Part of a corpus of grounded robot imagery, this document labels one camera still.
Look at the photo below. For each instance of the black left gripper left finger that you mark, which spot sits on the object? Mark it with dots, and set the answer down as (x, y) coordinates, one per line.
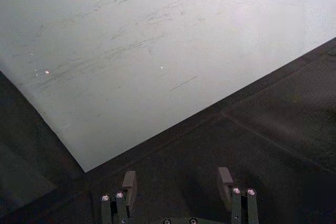
(123, 203)

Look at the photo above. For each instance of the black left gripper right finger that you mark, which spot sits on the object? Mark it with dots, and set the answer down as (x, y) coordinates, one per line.
(241, 205)

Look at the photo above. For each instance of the black table cloth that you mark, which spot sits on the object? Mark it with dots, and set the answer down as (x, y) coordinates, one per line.
(236, 140)

